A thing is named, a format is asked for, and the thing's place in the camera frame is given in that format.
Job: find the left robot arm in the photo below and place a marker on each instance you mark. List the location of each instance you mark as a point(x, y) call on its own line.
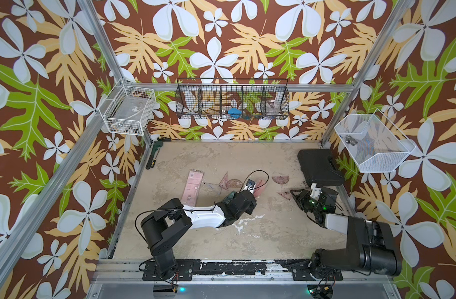
point(162, 228)

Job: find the green black pipe wrench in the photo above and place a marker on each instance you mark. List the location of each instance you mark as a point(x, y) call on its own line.
point(154, 153)

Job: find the pink transparent triangle ruler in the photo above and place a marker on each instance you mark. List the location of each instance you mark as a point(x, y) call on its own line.
point(223, 183)

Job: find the black plastic tool case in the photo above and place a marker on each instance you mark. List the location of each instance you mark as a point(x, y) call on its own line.
point(318, 166)

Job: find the pink ruler set pouch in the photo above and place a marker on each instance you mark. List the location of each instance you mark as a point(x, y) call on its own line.
point(192, 187)
point(259, 188)

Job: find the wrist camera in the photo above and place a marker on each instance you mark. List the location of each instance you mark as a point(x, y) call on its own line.
point(315, 192)
point(250, 186)

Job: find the green transparent straight ruler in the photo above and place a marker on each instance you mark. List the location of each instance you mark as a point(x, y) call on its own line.
point(230, 196)

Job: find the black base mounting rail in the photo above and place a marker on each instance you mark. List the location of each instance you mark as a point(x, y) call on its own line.
point(186, 269)

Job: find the white wire basket left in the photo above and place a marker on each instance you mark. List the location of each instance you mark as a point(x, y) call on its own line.
point(127, 108)

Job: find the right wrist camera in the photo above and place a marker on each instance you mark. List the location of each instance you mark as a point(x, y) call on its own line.
point(315, 192)

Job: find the pink transparent protractor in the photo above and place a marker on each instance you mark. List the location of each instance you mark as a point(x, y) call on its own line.
point(234, 184)

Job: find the black wire basket rear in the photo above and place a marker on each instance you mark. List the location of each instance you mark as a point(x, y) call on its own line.
point(257, 98)

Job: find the white mesh basket right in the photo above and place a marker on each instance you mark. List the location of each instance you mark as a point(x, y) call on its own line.
point(382, 147)

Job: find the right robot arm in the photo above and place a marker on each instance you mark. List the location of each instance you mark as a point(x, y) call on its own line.
point(370, 247)

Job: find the clear transparent triangle ruler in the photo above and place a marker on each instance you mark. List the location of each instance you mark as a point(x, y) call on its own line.
point(212, 186)

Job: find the small dark object in basket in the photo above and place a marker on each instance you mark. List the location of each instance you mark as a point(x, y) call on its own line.
point(351, 140)

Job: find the blue object in basket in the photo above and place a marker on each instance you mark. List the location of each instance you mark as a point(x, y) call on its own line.
point(234, 113)

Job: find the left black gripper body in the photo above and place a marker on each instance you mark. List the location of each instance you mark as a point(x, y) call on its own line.
point(250, 208)

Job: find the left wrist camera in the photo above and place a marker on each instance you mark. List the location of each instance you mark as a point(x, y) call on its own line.
point(250, 186)

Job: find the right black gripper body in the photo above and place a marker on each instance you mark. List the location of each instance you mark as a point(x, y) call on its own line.
point(306, 203)

